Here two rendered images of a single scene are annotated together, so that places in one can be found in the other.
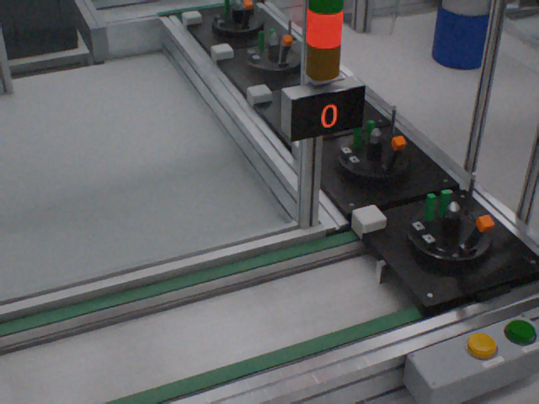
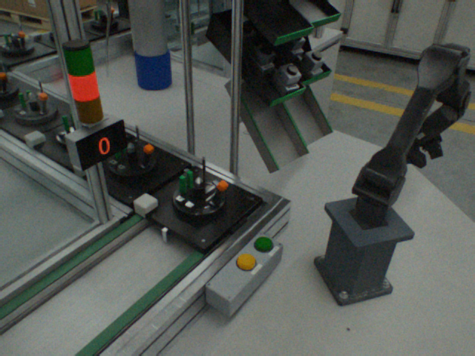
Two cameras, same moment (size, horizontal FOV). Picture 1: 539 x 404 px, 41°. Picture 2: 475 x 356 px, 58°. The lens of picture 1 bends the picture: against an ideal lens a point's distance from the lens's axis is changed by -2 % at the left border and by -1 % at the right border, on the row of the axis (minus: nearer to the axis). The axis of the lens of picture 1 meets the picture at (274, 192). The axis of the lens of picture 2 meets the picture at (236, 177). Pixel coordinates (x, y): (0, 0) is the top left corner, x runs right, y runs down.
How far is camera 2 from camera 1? 0.19 m
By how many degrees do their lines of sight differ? 24
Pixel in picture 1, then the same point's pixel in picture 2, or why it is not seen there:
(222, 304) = (64, 297)
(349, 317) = (156, 272)
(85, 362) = not seen: outside the picture
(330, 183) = (110, 186)
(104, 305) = not seen: outside the picture
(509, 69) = not seen: hidden behind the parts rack
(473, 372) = (249, 280)
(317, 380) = (156, 327)
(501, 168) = (205, 144)
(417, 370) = (215, 293)
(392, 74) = (118, 102)
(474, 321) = (235, 247)
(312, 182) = (102, 191)
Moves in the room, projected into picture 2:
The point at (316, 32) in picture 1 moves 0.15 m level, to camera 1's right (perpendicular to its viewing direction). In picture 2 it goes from (79, 90) to (154, 76)
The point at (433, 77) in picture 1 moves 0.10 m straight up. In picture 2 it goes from (144, 99) to (142, 76)
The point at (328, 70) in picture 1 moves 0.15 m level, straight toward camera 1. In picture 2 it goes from (96, 115) to (111, 153)
